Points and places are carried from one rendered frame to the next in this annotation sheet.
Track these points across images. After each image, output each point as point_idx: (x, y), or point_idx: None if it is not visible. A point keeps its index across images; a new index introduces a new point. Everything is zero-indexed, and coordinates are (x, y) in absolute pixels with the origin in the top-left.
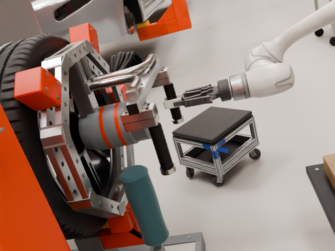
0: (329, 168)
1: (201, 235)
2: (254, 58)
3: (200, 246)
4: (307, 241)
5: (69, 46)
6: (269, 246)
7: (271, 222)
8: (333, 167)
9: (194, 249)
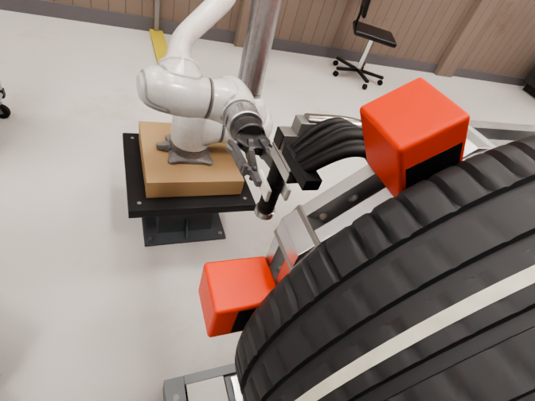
0: (171, 183)
1: (172, 378)
2: (202, 80)
3: (197, 372)
4: (167, 268)
5: (500, 140)
6: (172, 302)
7: (128, 302)
8: (172, 179)
9: (201, 381)
